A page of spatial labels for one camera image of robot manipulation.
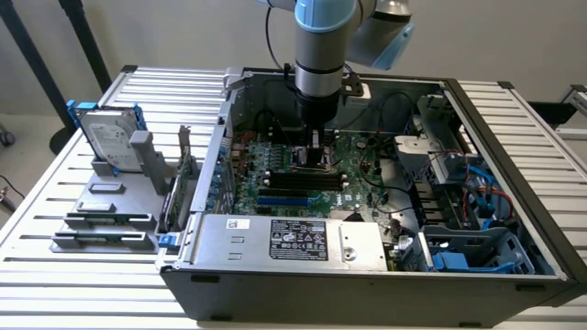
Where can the black stand pole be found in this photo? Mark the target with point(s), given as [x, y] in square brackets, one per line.
[32, 58]
[87, 41]

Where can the black expansion slot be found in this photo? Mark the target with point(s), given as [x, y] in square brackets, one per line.
[282, 192]

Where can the hard disk with blue rails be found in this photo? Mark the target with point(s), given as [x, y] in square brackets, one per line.
[109, 137]

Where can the green motherboard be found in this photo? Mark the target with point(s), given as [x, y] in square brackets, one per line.
[362, 192]

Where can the CPU socket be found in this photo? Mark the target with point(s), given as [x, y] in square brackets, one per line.
[300, 159]

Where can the blue expansion slot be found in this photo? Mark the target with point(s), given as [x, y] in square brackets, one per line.
[282, 201]

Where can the black RAM slot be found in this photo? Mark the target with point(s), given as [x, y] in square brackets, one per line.
[304, 174]
[304, 186]
[304, 182]
[304, 178]

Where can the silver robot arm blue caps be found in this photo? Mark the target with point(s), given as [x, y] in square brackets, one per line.
[319, 51]

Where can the blue case latch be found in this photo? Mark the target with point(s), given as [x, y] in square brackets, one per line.
[168, 240]

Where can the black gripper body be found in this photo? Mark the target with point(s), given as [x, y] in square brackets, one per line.
[318, 106]

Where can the silver chipset heatsink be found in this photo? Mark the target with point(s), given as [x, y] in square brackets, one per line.
[348, 214]

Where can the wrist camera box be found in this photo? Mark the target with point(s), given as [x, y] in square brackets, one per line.
[356, 93]

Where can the grey metal disk bay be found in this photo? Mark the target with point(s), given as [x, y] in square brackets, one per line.
[431, 154]

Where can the grey parts rack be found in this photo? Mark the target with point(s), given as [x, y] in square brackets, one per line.
[137, 206]

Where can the black open PC case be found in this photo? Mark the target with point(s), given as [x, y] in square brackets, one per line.
[367, 295]

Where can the green graphics card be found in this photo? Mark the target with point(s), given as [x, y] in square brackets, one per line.
[180, 178]

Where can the thin metal locking lever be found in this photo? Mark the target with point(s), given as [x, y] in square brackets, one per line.
[316, 168]

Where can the silver power supply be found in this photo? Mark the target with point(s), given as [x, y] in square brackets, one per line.
[256, 245]

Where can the aluminium frame with black bracket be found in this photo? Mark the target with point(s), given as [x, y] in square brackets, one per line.
[568, 106]

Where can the grey disk bay blue latch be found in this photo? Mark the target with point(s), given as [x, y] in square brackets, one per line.
[476, 247]

